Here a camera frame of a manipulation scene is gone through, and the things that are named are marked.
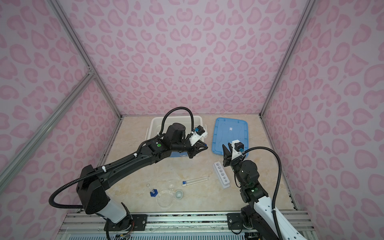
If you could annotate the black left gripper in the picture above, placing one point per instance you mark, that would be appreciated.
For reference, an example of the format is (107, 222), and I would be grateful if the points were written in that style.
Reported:
(195, 151)

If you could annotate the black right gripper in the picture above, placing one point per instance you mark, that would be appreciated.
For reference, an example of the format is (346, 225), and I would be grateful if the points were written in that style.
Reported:
(227, 155)

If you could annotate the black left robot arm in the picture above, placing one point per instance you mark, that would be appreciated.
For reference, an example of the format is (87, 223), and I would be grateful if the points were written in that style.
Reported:
(96, 181)

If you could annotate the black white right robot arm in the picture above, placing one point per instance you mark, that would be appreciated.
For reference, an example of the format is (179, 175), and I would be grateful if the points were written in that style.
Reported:
(261, 213)

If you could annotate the white test tube rack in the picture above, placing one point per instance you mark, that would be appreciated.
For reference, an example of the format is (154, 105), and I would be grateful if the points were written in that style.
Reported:
(221, 174)

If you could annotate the blue plastic bin lid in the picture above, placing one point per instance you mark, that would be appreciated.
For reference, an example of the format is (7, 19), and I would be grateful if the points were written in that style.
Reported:
(227, 130)

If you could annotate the white plastic storage bin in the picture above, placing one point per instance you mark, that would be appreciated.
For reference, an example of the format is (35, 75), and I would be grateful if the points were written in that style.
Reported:
(176, 131)

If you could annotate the clear glass petri dish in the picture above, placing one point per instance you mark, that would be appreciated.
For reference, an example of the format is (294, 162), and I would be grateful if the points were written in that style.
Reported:
(165, 199)

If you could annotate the small cylinder blue hexagonal base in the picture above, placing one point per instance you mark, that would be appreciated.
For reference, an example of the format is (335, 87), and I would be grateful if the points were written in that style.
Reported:
(153, 192)

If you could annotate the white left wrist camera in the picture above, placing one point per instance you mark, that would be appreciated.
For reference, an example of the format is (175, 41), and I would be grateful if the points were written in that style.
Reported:
(198, 133)

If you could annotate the diagonal aluminium frame bar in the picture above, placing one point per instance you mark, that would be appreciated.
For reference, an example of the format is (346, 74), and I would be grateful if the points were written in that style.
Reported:
(20, 159)

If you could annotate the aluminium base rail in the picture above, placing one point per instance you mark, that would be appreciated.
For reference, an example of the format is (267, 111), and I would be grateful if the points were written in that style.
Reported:
(161, 226)

